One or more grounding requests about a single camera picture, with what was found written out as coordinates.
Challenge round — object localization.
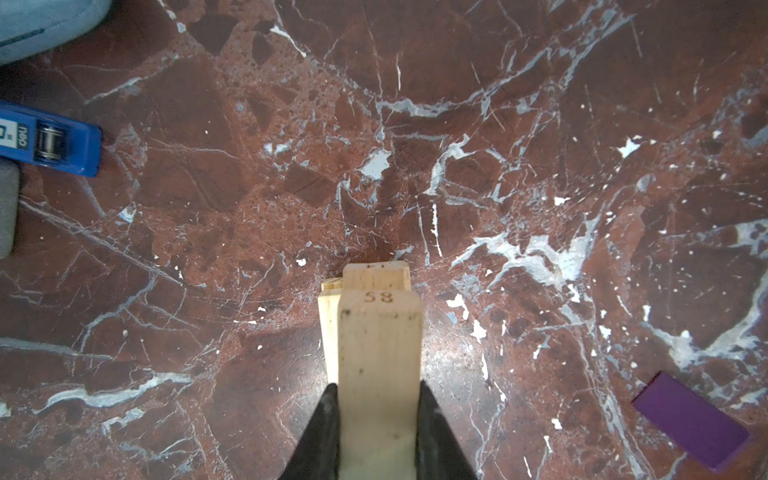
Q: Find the wood block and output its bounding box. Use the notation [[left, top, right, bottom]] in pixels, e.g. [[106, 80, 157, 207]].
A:
[[342, 260, 412, 291], [317, 278, 343, 383], [338, 290, 424, 479]]

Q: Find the blue grey oval case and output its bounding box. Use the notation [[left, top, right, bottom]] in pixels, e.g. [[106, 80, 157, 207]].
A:
[[1, 0, 112, 65]]

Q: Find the blue stapler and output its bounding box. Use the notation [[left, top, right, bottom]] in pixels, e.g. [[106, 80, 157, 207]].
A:
[[0, 101, 102, 178]]

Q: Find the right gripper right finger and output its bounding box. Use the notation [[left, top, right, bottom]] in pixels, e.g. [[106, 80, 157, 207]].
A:
[[415, 380, 477, 480]]

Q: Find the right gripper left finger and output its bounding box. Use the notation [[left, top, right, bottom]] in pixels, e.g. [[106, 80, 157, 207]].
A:
[[278, 383, 341, 480]]

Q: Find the grey rectangular sponge block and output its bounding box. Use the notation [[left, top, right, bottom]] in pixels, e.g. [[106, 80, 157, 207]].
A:
[[0, 158, 21, 259]]

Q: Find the purple block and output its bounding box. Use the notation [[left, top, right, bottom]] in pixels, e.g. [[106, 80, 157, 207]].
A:
[[632, 372, 750, 472]]

